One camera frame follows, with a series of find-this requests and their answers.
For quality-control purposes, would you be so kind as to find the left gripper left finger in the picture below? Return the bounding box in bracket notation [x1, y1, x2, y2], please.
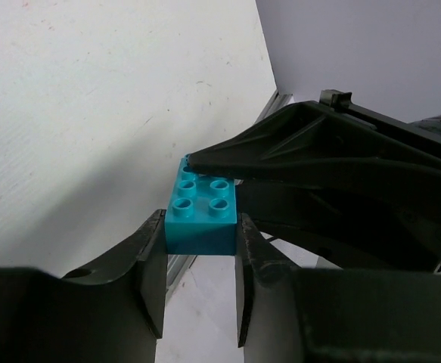
[0, 209, 167, 362]

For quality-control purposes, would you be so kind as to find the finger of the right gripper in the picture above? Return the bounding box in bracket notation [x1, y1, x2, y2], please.
[238, 181, 441, 272]
[188, 101, 441, 178]

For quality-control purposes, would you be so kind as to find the cyan lego brick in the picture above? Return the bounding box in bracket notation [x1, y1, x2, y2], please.
[163, 153, 242, 256]

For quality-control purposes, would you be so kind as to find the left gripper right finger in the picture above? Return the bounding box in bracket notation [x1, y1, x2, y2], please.
[235, 214, 441, 362]

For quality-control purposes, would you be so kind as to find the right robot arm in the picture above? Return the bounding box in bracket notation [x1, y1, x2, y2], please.
[188, 95, 441, 271]

